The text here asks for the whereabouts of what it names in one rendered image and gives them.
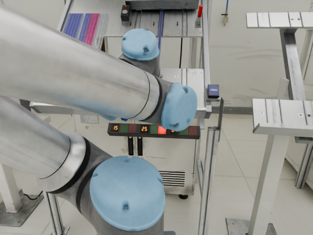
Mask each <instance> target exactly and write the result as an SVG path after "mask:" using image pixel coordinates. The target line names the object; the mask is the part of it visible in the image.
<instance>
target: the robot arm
mask: <svg viewBox="0 0 313 235"><path fill-rule="evenodd" d="M121 46H122V48H121V50H122V54H121V55H120V56H119V58H116V57H114V56H112V55H110V54H107V53H105V52H103V51H101V50H99V49H97V48H94V47H92V46H90V45H88V44H86V43H84V42H82V41H80V40H78V39H76V38H74V37H71V36H69V35H67V34H65V33H63V32H61V31H59V30H56V29H54V28H52V27H50V26H48V25H46V24H43V23H41V22H39V21H37V20H35V19H33V18H31V17H28V16H26V15H24V14H22V13H20V12H18V11H16V10H13V9H11V8H9V7H7V6H5V5H3V4H1V3H0V163H2V164H4V165H7V166H9V167H12V168H14V169H17V170H19V171H22V172H24V173H27V174H29V175H31V176H34V179H35V183H36V185H37V187H38V188H39V189H40V190H42V191H45V192H47V193H50V194H53V195H56V196H58V197H61V198H63V199H65V200H67V201H69V202H70V203H71V204H72V205H73V206H74V207H75V208H76V209H77V210H78V211H79V212H80V213H81V214H82V215H83V216H84V217H85V218H86V219H87V220H88V221H89V222H90V223H91V224H92V225H93V227H94V228H95V230H96V232H97V235H163V229H164V208H165V192H164V187H163V179H162V176H161V174H160V172H159V171H158V170H157V169H156V168H155V167H154V166H153V165H152V164H151V163H150V162H148V161H146V160H144V159H142V158H139V157H135V156H133V157H132V158H129V157H128V156H116V157H113V156H111V155H109V154H108V153H106V152H105V151H103V150H102V149H100V148H99V147H97V146H96V145H94V144H93V143H91V142H90V141H89V140H87V139H86V138H84V137H83V136H82V135H80V134H78V133H76V132H69V133H65V134H64V133H62V132H61V131H59V130H58V129H56V128H55V127H53V126H52V125H50V124H49V123H47V122H46V121H44V120H43V119H41V118H40V117H38V116H37V115H35V114H34V113H32V112H31V111H29V110H28V109H26V108H25V107H23V106H22V105H20V104H19V103H17V102H16V101H14V100H13V99H11V98H10V97H12V98H17V99H23V100H28V101H33V102H38V103H43V104H50V105H55V106H60V107H66V108H71V109H76V110H81V111H88V112H93V113H97V114H99V115H100V116H102V117H103V118H105V119H107V120H109V121H114V120H116V119H117V117H119V118H125V119H131V120H136V121H140V122H146V123H150V124H156V125H158V126H161V127H163V128H164V129H170V130H173V131H182V130H184V129H186V128H187V127H188V126H189V125H190V124H191V122H192V121H193V119H194V116H195V114H196V111H197V95H196V93H195V91H194V89H193V88H191V87H190V86H186V85H182V84H180V83H178V82H176V83H172V82H168V81H165V80H163V79H162V77H163V75H162V74H160V64H159V48H158V43H157V38H156V36H155V35H154V34H153V33H152V32H151V31H149V30H146V29H144V28H136V29H133V30H131V31H129V32H127V33H126V34H125V35H124V36H123V38H122V42H121Z"/></svg>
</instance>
